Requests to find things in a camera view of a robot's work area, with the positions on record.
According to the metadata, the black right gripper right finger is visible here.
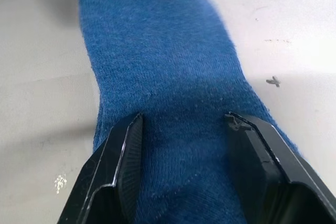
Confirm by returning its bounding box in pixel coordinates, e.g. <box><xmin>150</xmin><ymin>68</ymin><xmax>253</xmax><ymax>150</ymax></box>
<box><xmin>224</xmin><ymin>111</ymin><xmax>336</xmax><ymax>224</ymax></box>

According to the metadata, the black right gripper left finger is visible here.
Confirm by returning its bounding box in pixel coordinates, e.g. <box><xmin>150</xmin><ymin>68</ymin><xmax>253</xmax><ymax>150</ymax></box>
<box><xmin>57</xmin><ymin>112</ymin><xmax>144</xmax><ymax>224</ymax></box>

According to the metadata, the blue cloth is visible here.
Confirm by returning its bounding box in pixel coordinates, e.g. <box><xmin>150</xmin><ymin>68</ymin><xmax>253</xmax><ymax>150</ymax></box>
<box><xmin>78</xmin><ymin>0</ymin><xmax>325</xmax><ymax>224</ymax></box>

